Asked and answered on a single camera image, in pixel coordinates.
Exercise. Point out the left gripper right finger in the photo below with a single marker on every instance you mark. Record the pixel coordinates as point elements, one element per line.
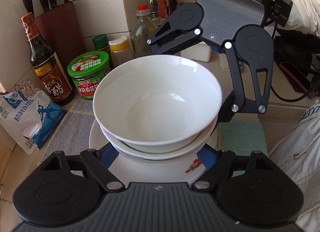
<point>218,168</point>

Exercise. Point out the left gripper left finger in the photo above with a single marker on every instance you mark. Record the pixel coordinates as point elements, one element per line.
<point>97,163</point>

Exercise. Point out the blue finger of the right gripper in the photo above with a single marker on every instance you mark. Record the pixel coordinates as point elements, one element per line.
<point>228,109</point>
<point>174,46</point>

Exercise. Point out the white plate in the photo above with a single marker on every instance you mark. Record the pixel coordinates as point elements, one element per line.
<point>187,168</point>

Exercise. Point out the white bowl with pink flowers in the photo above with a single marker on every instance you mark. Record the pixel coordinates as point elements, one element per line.
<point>157,100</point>

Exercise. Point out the grey blue checked towel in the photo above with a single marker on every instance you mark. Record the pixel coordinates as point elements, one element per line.
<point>72,134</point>

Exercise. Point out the clear glass bottle red cap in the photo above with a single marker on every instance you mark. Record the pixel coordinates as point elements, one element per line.
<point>142,31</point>

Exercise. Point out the yellow lid spice jar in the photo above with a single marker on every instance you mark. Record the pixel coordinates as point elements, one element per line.
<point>120,50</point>

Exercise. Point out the green lid small jar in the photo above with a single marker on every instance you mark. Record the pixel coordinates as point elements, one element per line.
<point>101,43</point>

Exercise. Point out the white blue salt bag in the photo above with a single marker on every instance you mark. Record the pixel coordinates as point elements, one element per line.
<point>30,119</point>

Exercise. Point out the green lid sauce jar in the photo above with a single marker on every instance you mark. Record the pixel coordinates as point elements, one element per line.
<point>88,70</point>

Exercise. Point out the dark vinegar bottle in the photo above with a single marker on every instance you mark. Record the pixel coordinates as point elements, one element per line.
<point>46,64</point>

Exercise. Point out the dark red knife block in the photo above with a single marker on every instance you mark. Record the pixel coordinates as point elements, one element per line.
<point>60,28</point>

